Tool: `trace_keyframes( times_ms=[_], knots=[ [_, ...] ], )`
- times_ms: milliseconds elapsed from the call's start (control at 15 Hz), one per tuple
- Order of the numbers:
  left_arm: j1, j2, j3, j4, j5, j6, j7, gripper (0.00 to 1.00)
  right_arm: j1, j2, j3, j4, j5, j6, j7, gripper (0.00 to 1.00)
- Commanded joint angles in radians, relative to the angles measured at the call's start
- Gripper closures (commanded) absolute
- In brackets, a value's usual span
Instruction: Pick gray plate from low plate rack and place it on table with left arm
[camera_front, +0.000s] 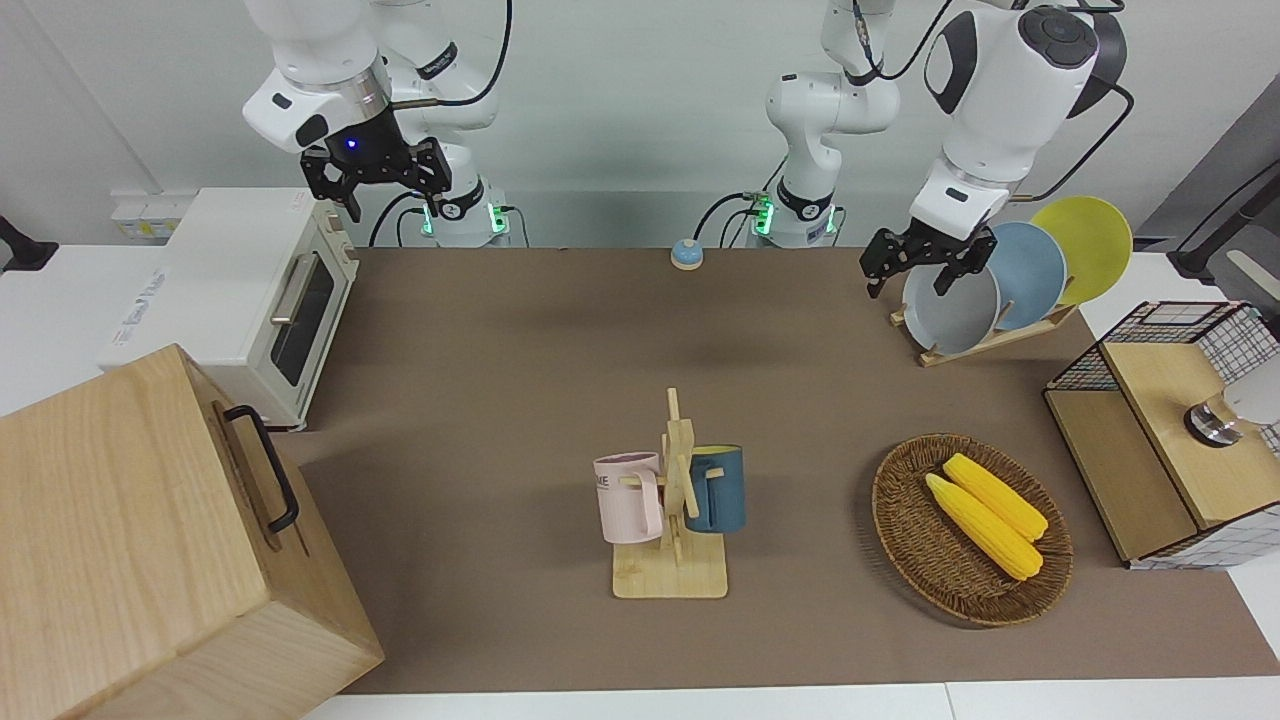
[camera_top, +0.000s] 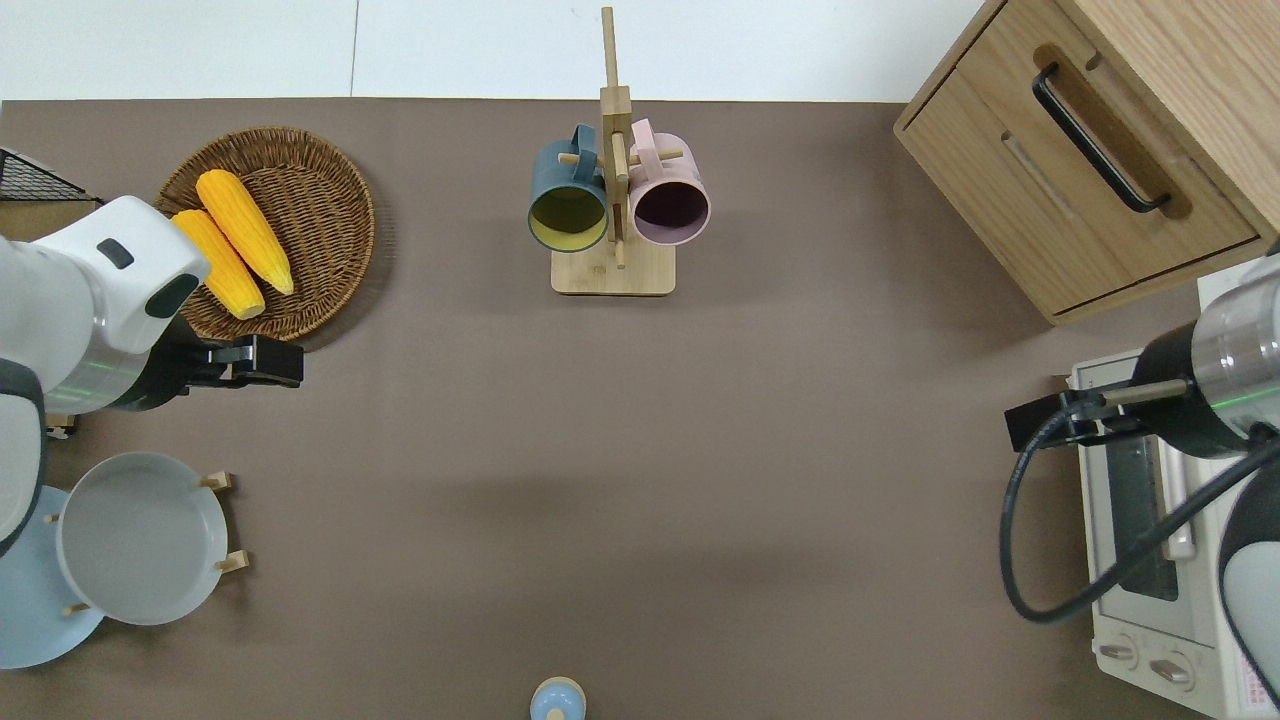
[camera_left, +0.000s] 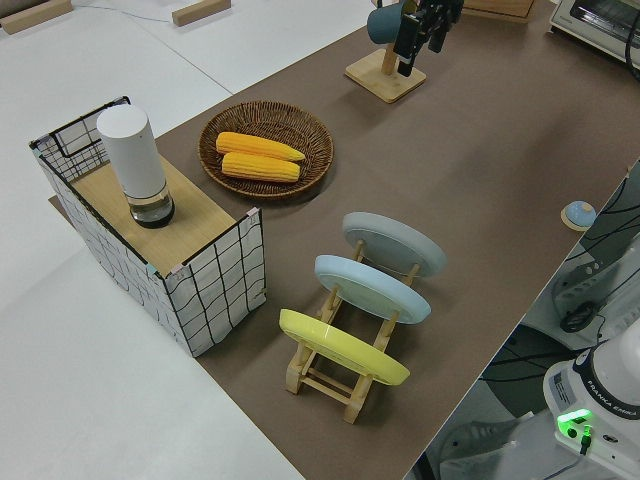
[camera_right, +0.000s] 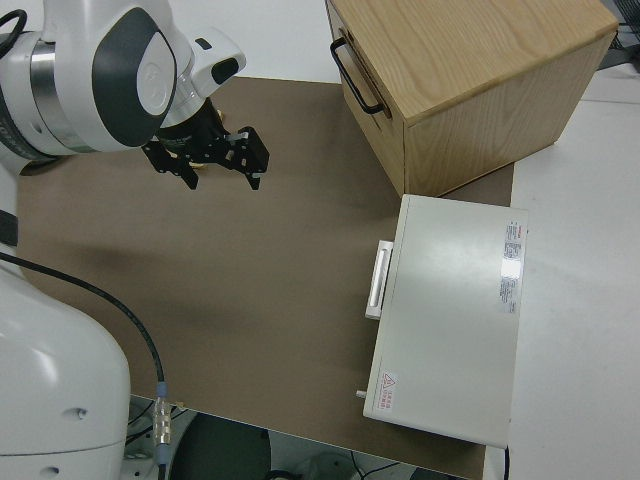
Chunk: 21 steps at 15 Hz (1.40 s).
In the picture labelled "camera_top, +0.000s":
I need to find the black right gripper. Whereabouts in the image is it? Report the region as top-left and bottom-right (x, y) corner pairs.
(1005, 389), (1103, 454)

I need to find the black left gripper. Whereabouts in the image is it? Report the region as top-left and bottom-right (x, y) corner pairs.
(186, 336), (304, 391)

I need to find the gray plate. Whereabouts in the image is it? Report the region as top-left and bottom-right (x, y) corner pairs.
(57, 452), (229, 627)

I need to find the low wooden plate rack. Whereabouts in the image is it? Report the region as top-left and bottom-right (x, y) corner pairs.
(42, 414), (250, 617)

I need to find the light blue plate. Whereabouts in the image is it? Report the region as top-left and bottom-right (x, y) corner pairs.
(0, 485), (106, 670)

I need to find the yellow corn cob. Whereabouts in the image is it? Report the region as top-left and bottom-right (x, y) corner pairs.
(170, 209), (267, 321)
(196, 169), (296, 297)

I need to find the brown wicker basket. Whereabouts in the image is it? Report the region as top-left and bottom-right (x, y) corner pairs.
(157, 126), (377, 344)

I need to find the white toaster oven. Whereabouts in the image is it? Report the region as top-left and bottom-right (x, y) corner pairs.
(1068, 258), (1280, 720)

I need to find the wooden cabinet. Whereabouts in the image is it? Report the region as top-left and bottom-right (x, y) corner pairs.
(893, 0), (1280, 327)

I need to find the brown wooden board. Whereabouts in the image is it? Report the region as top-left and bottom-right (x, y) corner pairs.
(0, 200), (101, 244)

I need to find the teal mug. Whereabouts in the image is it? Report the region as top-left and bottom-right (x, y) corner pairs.
(527, 124), (610, 254)

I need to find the wooden mug tree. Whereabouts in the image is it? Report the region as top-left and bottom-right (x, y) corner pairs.
(551, 7), (677, 297)

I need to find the pink mug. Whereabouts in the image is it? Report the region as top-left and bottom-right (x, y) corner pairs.
(628, 118), (712, 247)

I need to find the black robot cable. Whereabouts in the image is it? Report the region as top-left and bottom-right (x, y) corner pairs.
(1000, 386), (1280, 625)

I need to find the black cabinet handle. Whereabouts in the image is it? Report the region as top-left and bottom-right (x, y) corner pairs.
(1033, 63), (1172, 215)

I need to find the black wire basket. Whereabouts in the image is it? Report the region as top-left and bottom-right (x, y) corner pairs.
(0, 147), (103, 207)

